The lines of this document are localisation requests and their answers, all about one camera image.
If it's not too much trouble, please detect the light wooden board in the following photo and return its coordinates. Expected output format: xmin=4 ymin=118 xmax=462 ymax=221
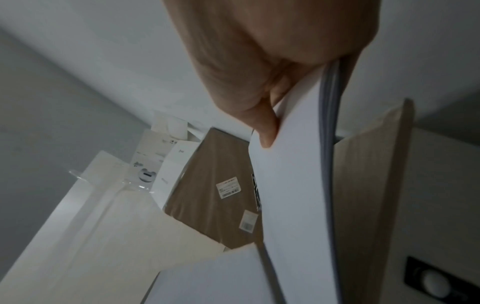
xmin=333 ymin=98 xmax=416 ymax=304

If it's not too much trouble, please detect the brown cardboard box with labels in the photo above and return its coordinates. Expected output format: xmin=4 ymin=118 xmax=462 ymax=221
xmin=163 ymin=127 xmax=264 ymax=250

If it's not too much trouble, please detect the white printed product box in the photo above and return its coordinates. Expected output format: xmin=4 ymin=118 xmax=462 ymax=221
xmin=129 ymin=130 xmax=203 ymax=210

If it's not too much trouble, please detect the person's right hand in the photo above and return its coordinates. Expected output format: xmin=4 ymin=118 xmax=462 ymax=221
xmin=162 ymin=0 xmax=380 ymax=148

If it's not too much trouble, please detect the small white box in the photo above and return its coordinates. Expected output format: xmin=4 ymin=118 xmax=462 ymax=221
xmin=151 ymin=111 xmax=191 ymax=141

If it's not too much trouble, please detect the cream white flat panel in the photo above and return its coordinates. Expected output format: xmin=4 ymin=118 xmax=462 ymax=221
xmin=0 ymin=150 xmax=227 ymax=304

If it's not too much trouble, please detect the white book with grey edge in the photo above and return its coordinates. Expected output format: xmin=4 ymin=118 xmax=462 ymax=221
xmin=248 ymin=59 xmax=343 ymax=304

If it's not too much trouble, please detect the black switch with white knob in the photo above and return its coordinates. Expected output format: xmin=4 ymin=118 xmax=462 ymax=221
xmin=404 ymin=256 xmax=480 ymax=301

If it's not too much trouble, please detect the clear plastic bag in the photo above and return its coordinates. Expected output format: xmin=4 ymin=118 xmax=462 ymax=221
xmin=68 ymin=161 xmax=160 ymax=195

